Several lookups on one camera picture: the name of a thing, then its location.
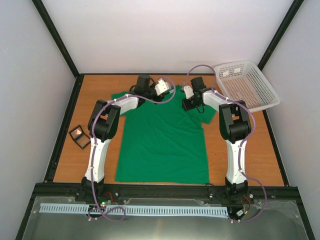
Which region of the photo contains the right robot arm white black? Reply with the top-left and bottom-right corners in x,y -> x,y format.
182,77 -> 252,202

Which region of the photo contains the white perforated plastic basket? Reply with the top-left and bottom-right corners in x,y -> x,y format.
213,60 -> 281,113

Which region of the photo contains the light blue cable duct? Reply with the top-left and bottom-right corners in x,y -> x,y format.
38,203 -> 228,218

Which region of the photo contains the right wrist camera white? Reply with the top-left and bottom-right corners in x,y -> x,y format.
181,85 -> 194,100

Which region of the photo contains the black aluminium rail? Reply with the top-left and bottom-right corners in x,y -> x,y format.
32,183 -> 300,204

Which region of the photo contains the left black frame post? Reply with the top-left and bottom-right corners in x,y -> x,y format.
31,0 -> 81,79

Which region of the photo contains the black open brooch box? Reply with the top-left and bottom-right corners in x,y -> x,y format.
68,125 -> 91,150

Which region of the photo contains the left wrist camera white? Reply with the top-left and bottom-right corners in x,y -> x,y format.
154,78 -> 171,96

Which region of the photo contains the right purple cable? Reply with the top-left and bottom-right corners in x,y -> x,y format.
184,64 -> 268,223

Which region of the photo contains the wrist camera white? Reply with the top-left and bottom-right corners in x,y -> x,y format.
181,85 -> 194,100
154,78 -> 171,96

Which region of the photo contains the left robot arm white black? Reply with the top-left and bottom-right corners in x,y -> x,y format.
81,74 -> 161,202

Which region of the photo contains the right black frame post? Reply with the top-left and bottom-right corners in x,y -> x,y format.
257,0 -> 304,71

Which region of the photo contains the green t-shirt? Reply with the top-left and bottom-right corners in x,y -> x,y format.
115,85 -> 216,184

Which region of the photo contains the black frame post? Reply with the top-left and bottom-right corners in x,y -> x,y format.
31,0 -> 81,79
257,0 -> 304,71

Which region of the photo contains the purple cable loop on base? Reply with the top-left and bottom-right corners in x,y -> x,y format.
87,204 -> 127,223

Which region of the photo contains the small circuit board with led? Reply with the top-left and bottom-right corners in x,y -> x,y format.
99,192 -> 114,208

